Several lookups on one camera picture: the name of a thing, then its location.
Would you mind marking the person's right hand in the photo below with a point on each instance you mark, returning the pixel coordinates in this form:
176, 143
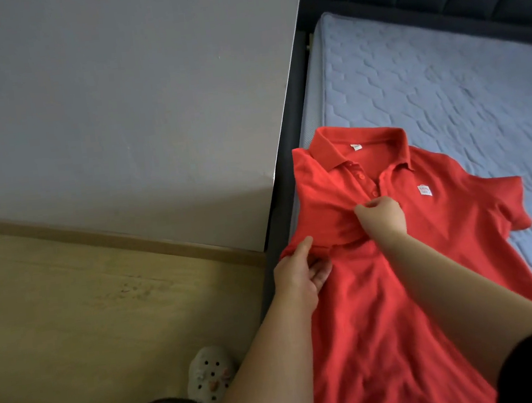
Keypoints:
383, 219

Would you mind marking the person's left hand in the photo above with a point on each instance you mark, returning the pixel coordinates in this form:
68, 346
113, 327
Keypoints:
299, 277

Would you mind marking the red polo shirt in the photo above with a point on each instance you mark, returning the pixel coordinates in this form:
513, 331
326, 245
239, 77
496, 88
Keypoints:
377, 339

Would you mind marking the grey quilted bed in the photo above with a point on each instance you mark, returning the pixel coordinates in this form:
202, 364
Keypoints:
445, 92

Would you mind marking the person's right forearm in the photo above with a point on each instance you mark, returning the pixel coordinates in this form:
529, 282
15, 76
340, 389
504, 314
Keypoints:
468, 291

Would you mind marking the person's left forearm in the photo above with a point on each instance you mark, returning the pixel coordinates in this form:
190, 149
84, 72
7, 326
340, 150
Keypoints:
267, 376

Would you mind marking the person's white clog shoe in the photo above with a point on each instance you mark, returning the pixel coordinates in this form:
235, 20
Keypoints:
211, 375

